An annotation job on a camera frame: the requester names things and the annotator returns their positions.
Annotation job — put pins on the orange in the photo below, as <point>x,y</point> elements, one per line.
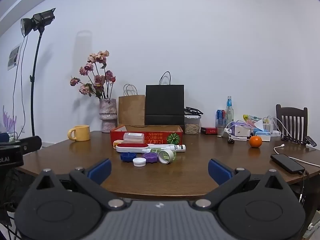
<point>255,141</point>

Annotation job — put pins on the purple packet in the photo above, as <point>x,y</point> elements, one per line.
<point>237,123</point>

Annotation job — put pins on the clear tape roll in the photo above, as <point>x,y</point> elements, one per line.
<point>167,156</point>

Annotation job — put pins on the blue drink can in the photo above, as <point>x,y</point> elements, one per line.
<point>220,116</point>

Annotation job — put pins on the brown paper bag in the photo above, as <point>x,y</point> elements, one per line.
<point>131,110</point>

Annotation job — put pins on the colourful snack packet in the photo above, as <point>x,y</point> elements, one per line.
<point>251,118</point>

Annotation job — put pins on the black paper bag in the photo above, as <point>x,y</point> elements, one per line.
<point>165,102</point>

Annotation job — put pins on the black smartphone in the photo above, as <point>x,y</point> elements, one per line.
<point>287,163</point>

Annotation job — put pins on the blue bottle cap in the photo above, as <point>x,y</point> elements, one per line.
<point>128,157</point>

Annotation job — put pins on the small red box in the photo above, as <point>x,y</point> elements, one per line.
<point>208,130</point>

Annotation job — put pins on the dark wooden chair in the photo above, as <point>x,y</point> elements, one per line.
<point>291,120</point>

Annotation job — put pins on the white bottle cap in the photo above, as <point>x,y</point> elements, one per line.
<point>139,162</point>

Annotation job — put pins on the purple bottle cap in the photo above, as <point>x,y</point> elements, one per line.
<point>150,157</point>

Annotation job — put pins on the pink ceramic vase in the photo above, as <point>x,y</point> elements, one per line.
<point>108,115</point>

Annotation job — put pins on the dried pink roses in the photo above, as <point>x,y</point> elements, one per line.
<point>97,80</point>

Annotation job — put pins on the red white lint brush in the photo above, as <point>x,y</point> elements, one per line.
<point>132,148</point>

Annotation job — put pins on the yellow mug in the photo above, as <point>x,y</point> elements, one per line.
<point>82,133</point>

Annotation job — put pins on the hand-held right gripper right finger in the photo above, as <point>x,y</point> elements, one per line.
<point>219,171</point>

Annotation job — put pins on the small black round object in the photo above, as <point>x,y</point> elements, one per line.
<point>231,141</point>

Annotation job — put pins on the clear plastic box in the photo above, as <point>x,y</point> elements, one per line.
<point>134,137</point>

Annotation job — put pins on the red cardboard box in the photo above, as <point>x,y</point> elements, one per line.
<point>157,136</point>

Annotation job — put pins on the clear drinking glass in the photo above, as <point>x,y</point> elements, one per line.
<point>221,131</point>

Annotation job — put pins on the small yellow white case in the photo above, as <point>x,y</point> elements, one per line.
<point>117,144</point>

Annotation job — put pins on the black studio light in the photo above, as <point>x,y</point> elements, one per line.
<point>37,20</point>

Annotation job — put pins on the black phone holder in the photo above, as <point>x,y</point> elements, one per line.
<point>295,140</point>

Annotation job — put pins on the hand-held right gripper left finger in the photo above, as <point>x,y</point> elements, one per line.
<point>100,171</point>

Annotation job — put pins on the clear glass bottle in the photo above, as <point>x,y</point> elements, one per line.
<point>229,112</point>

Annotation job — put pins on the clear food container black lid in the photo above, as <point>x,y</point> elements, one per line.
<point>192,126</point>

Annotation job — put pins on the blue tissue pack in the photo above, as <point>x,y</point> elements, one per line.
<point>262,136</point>

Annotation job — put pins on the wall poster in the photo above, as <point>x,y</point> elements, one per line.
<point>13,57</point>

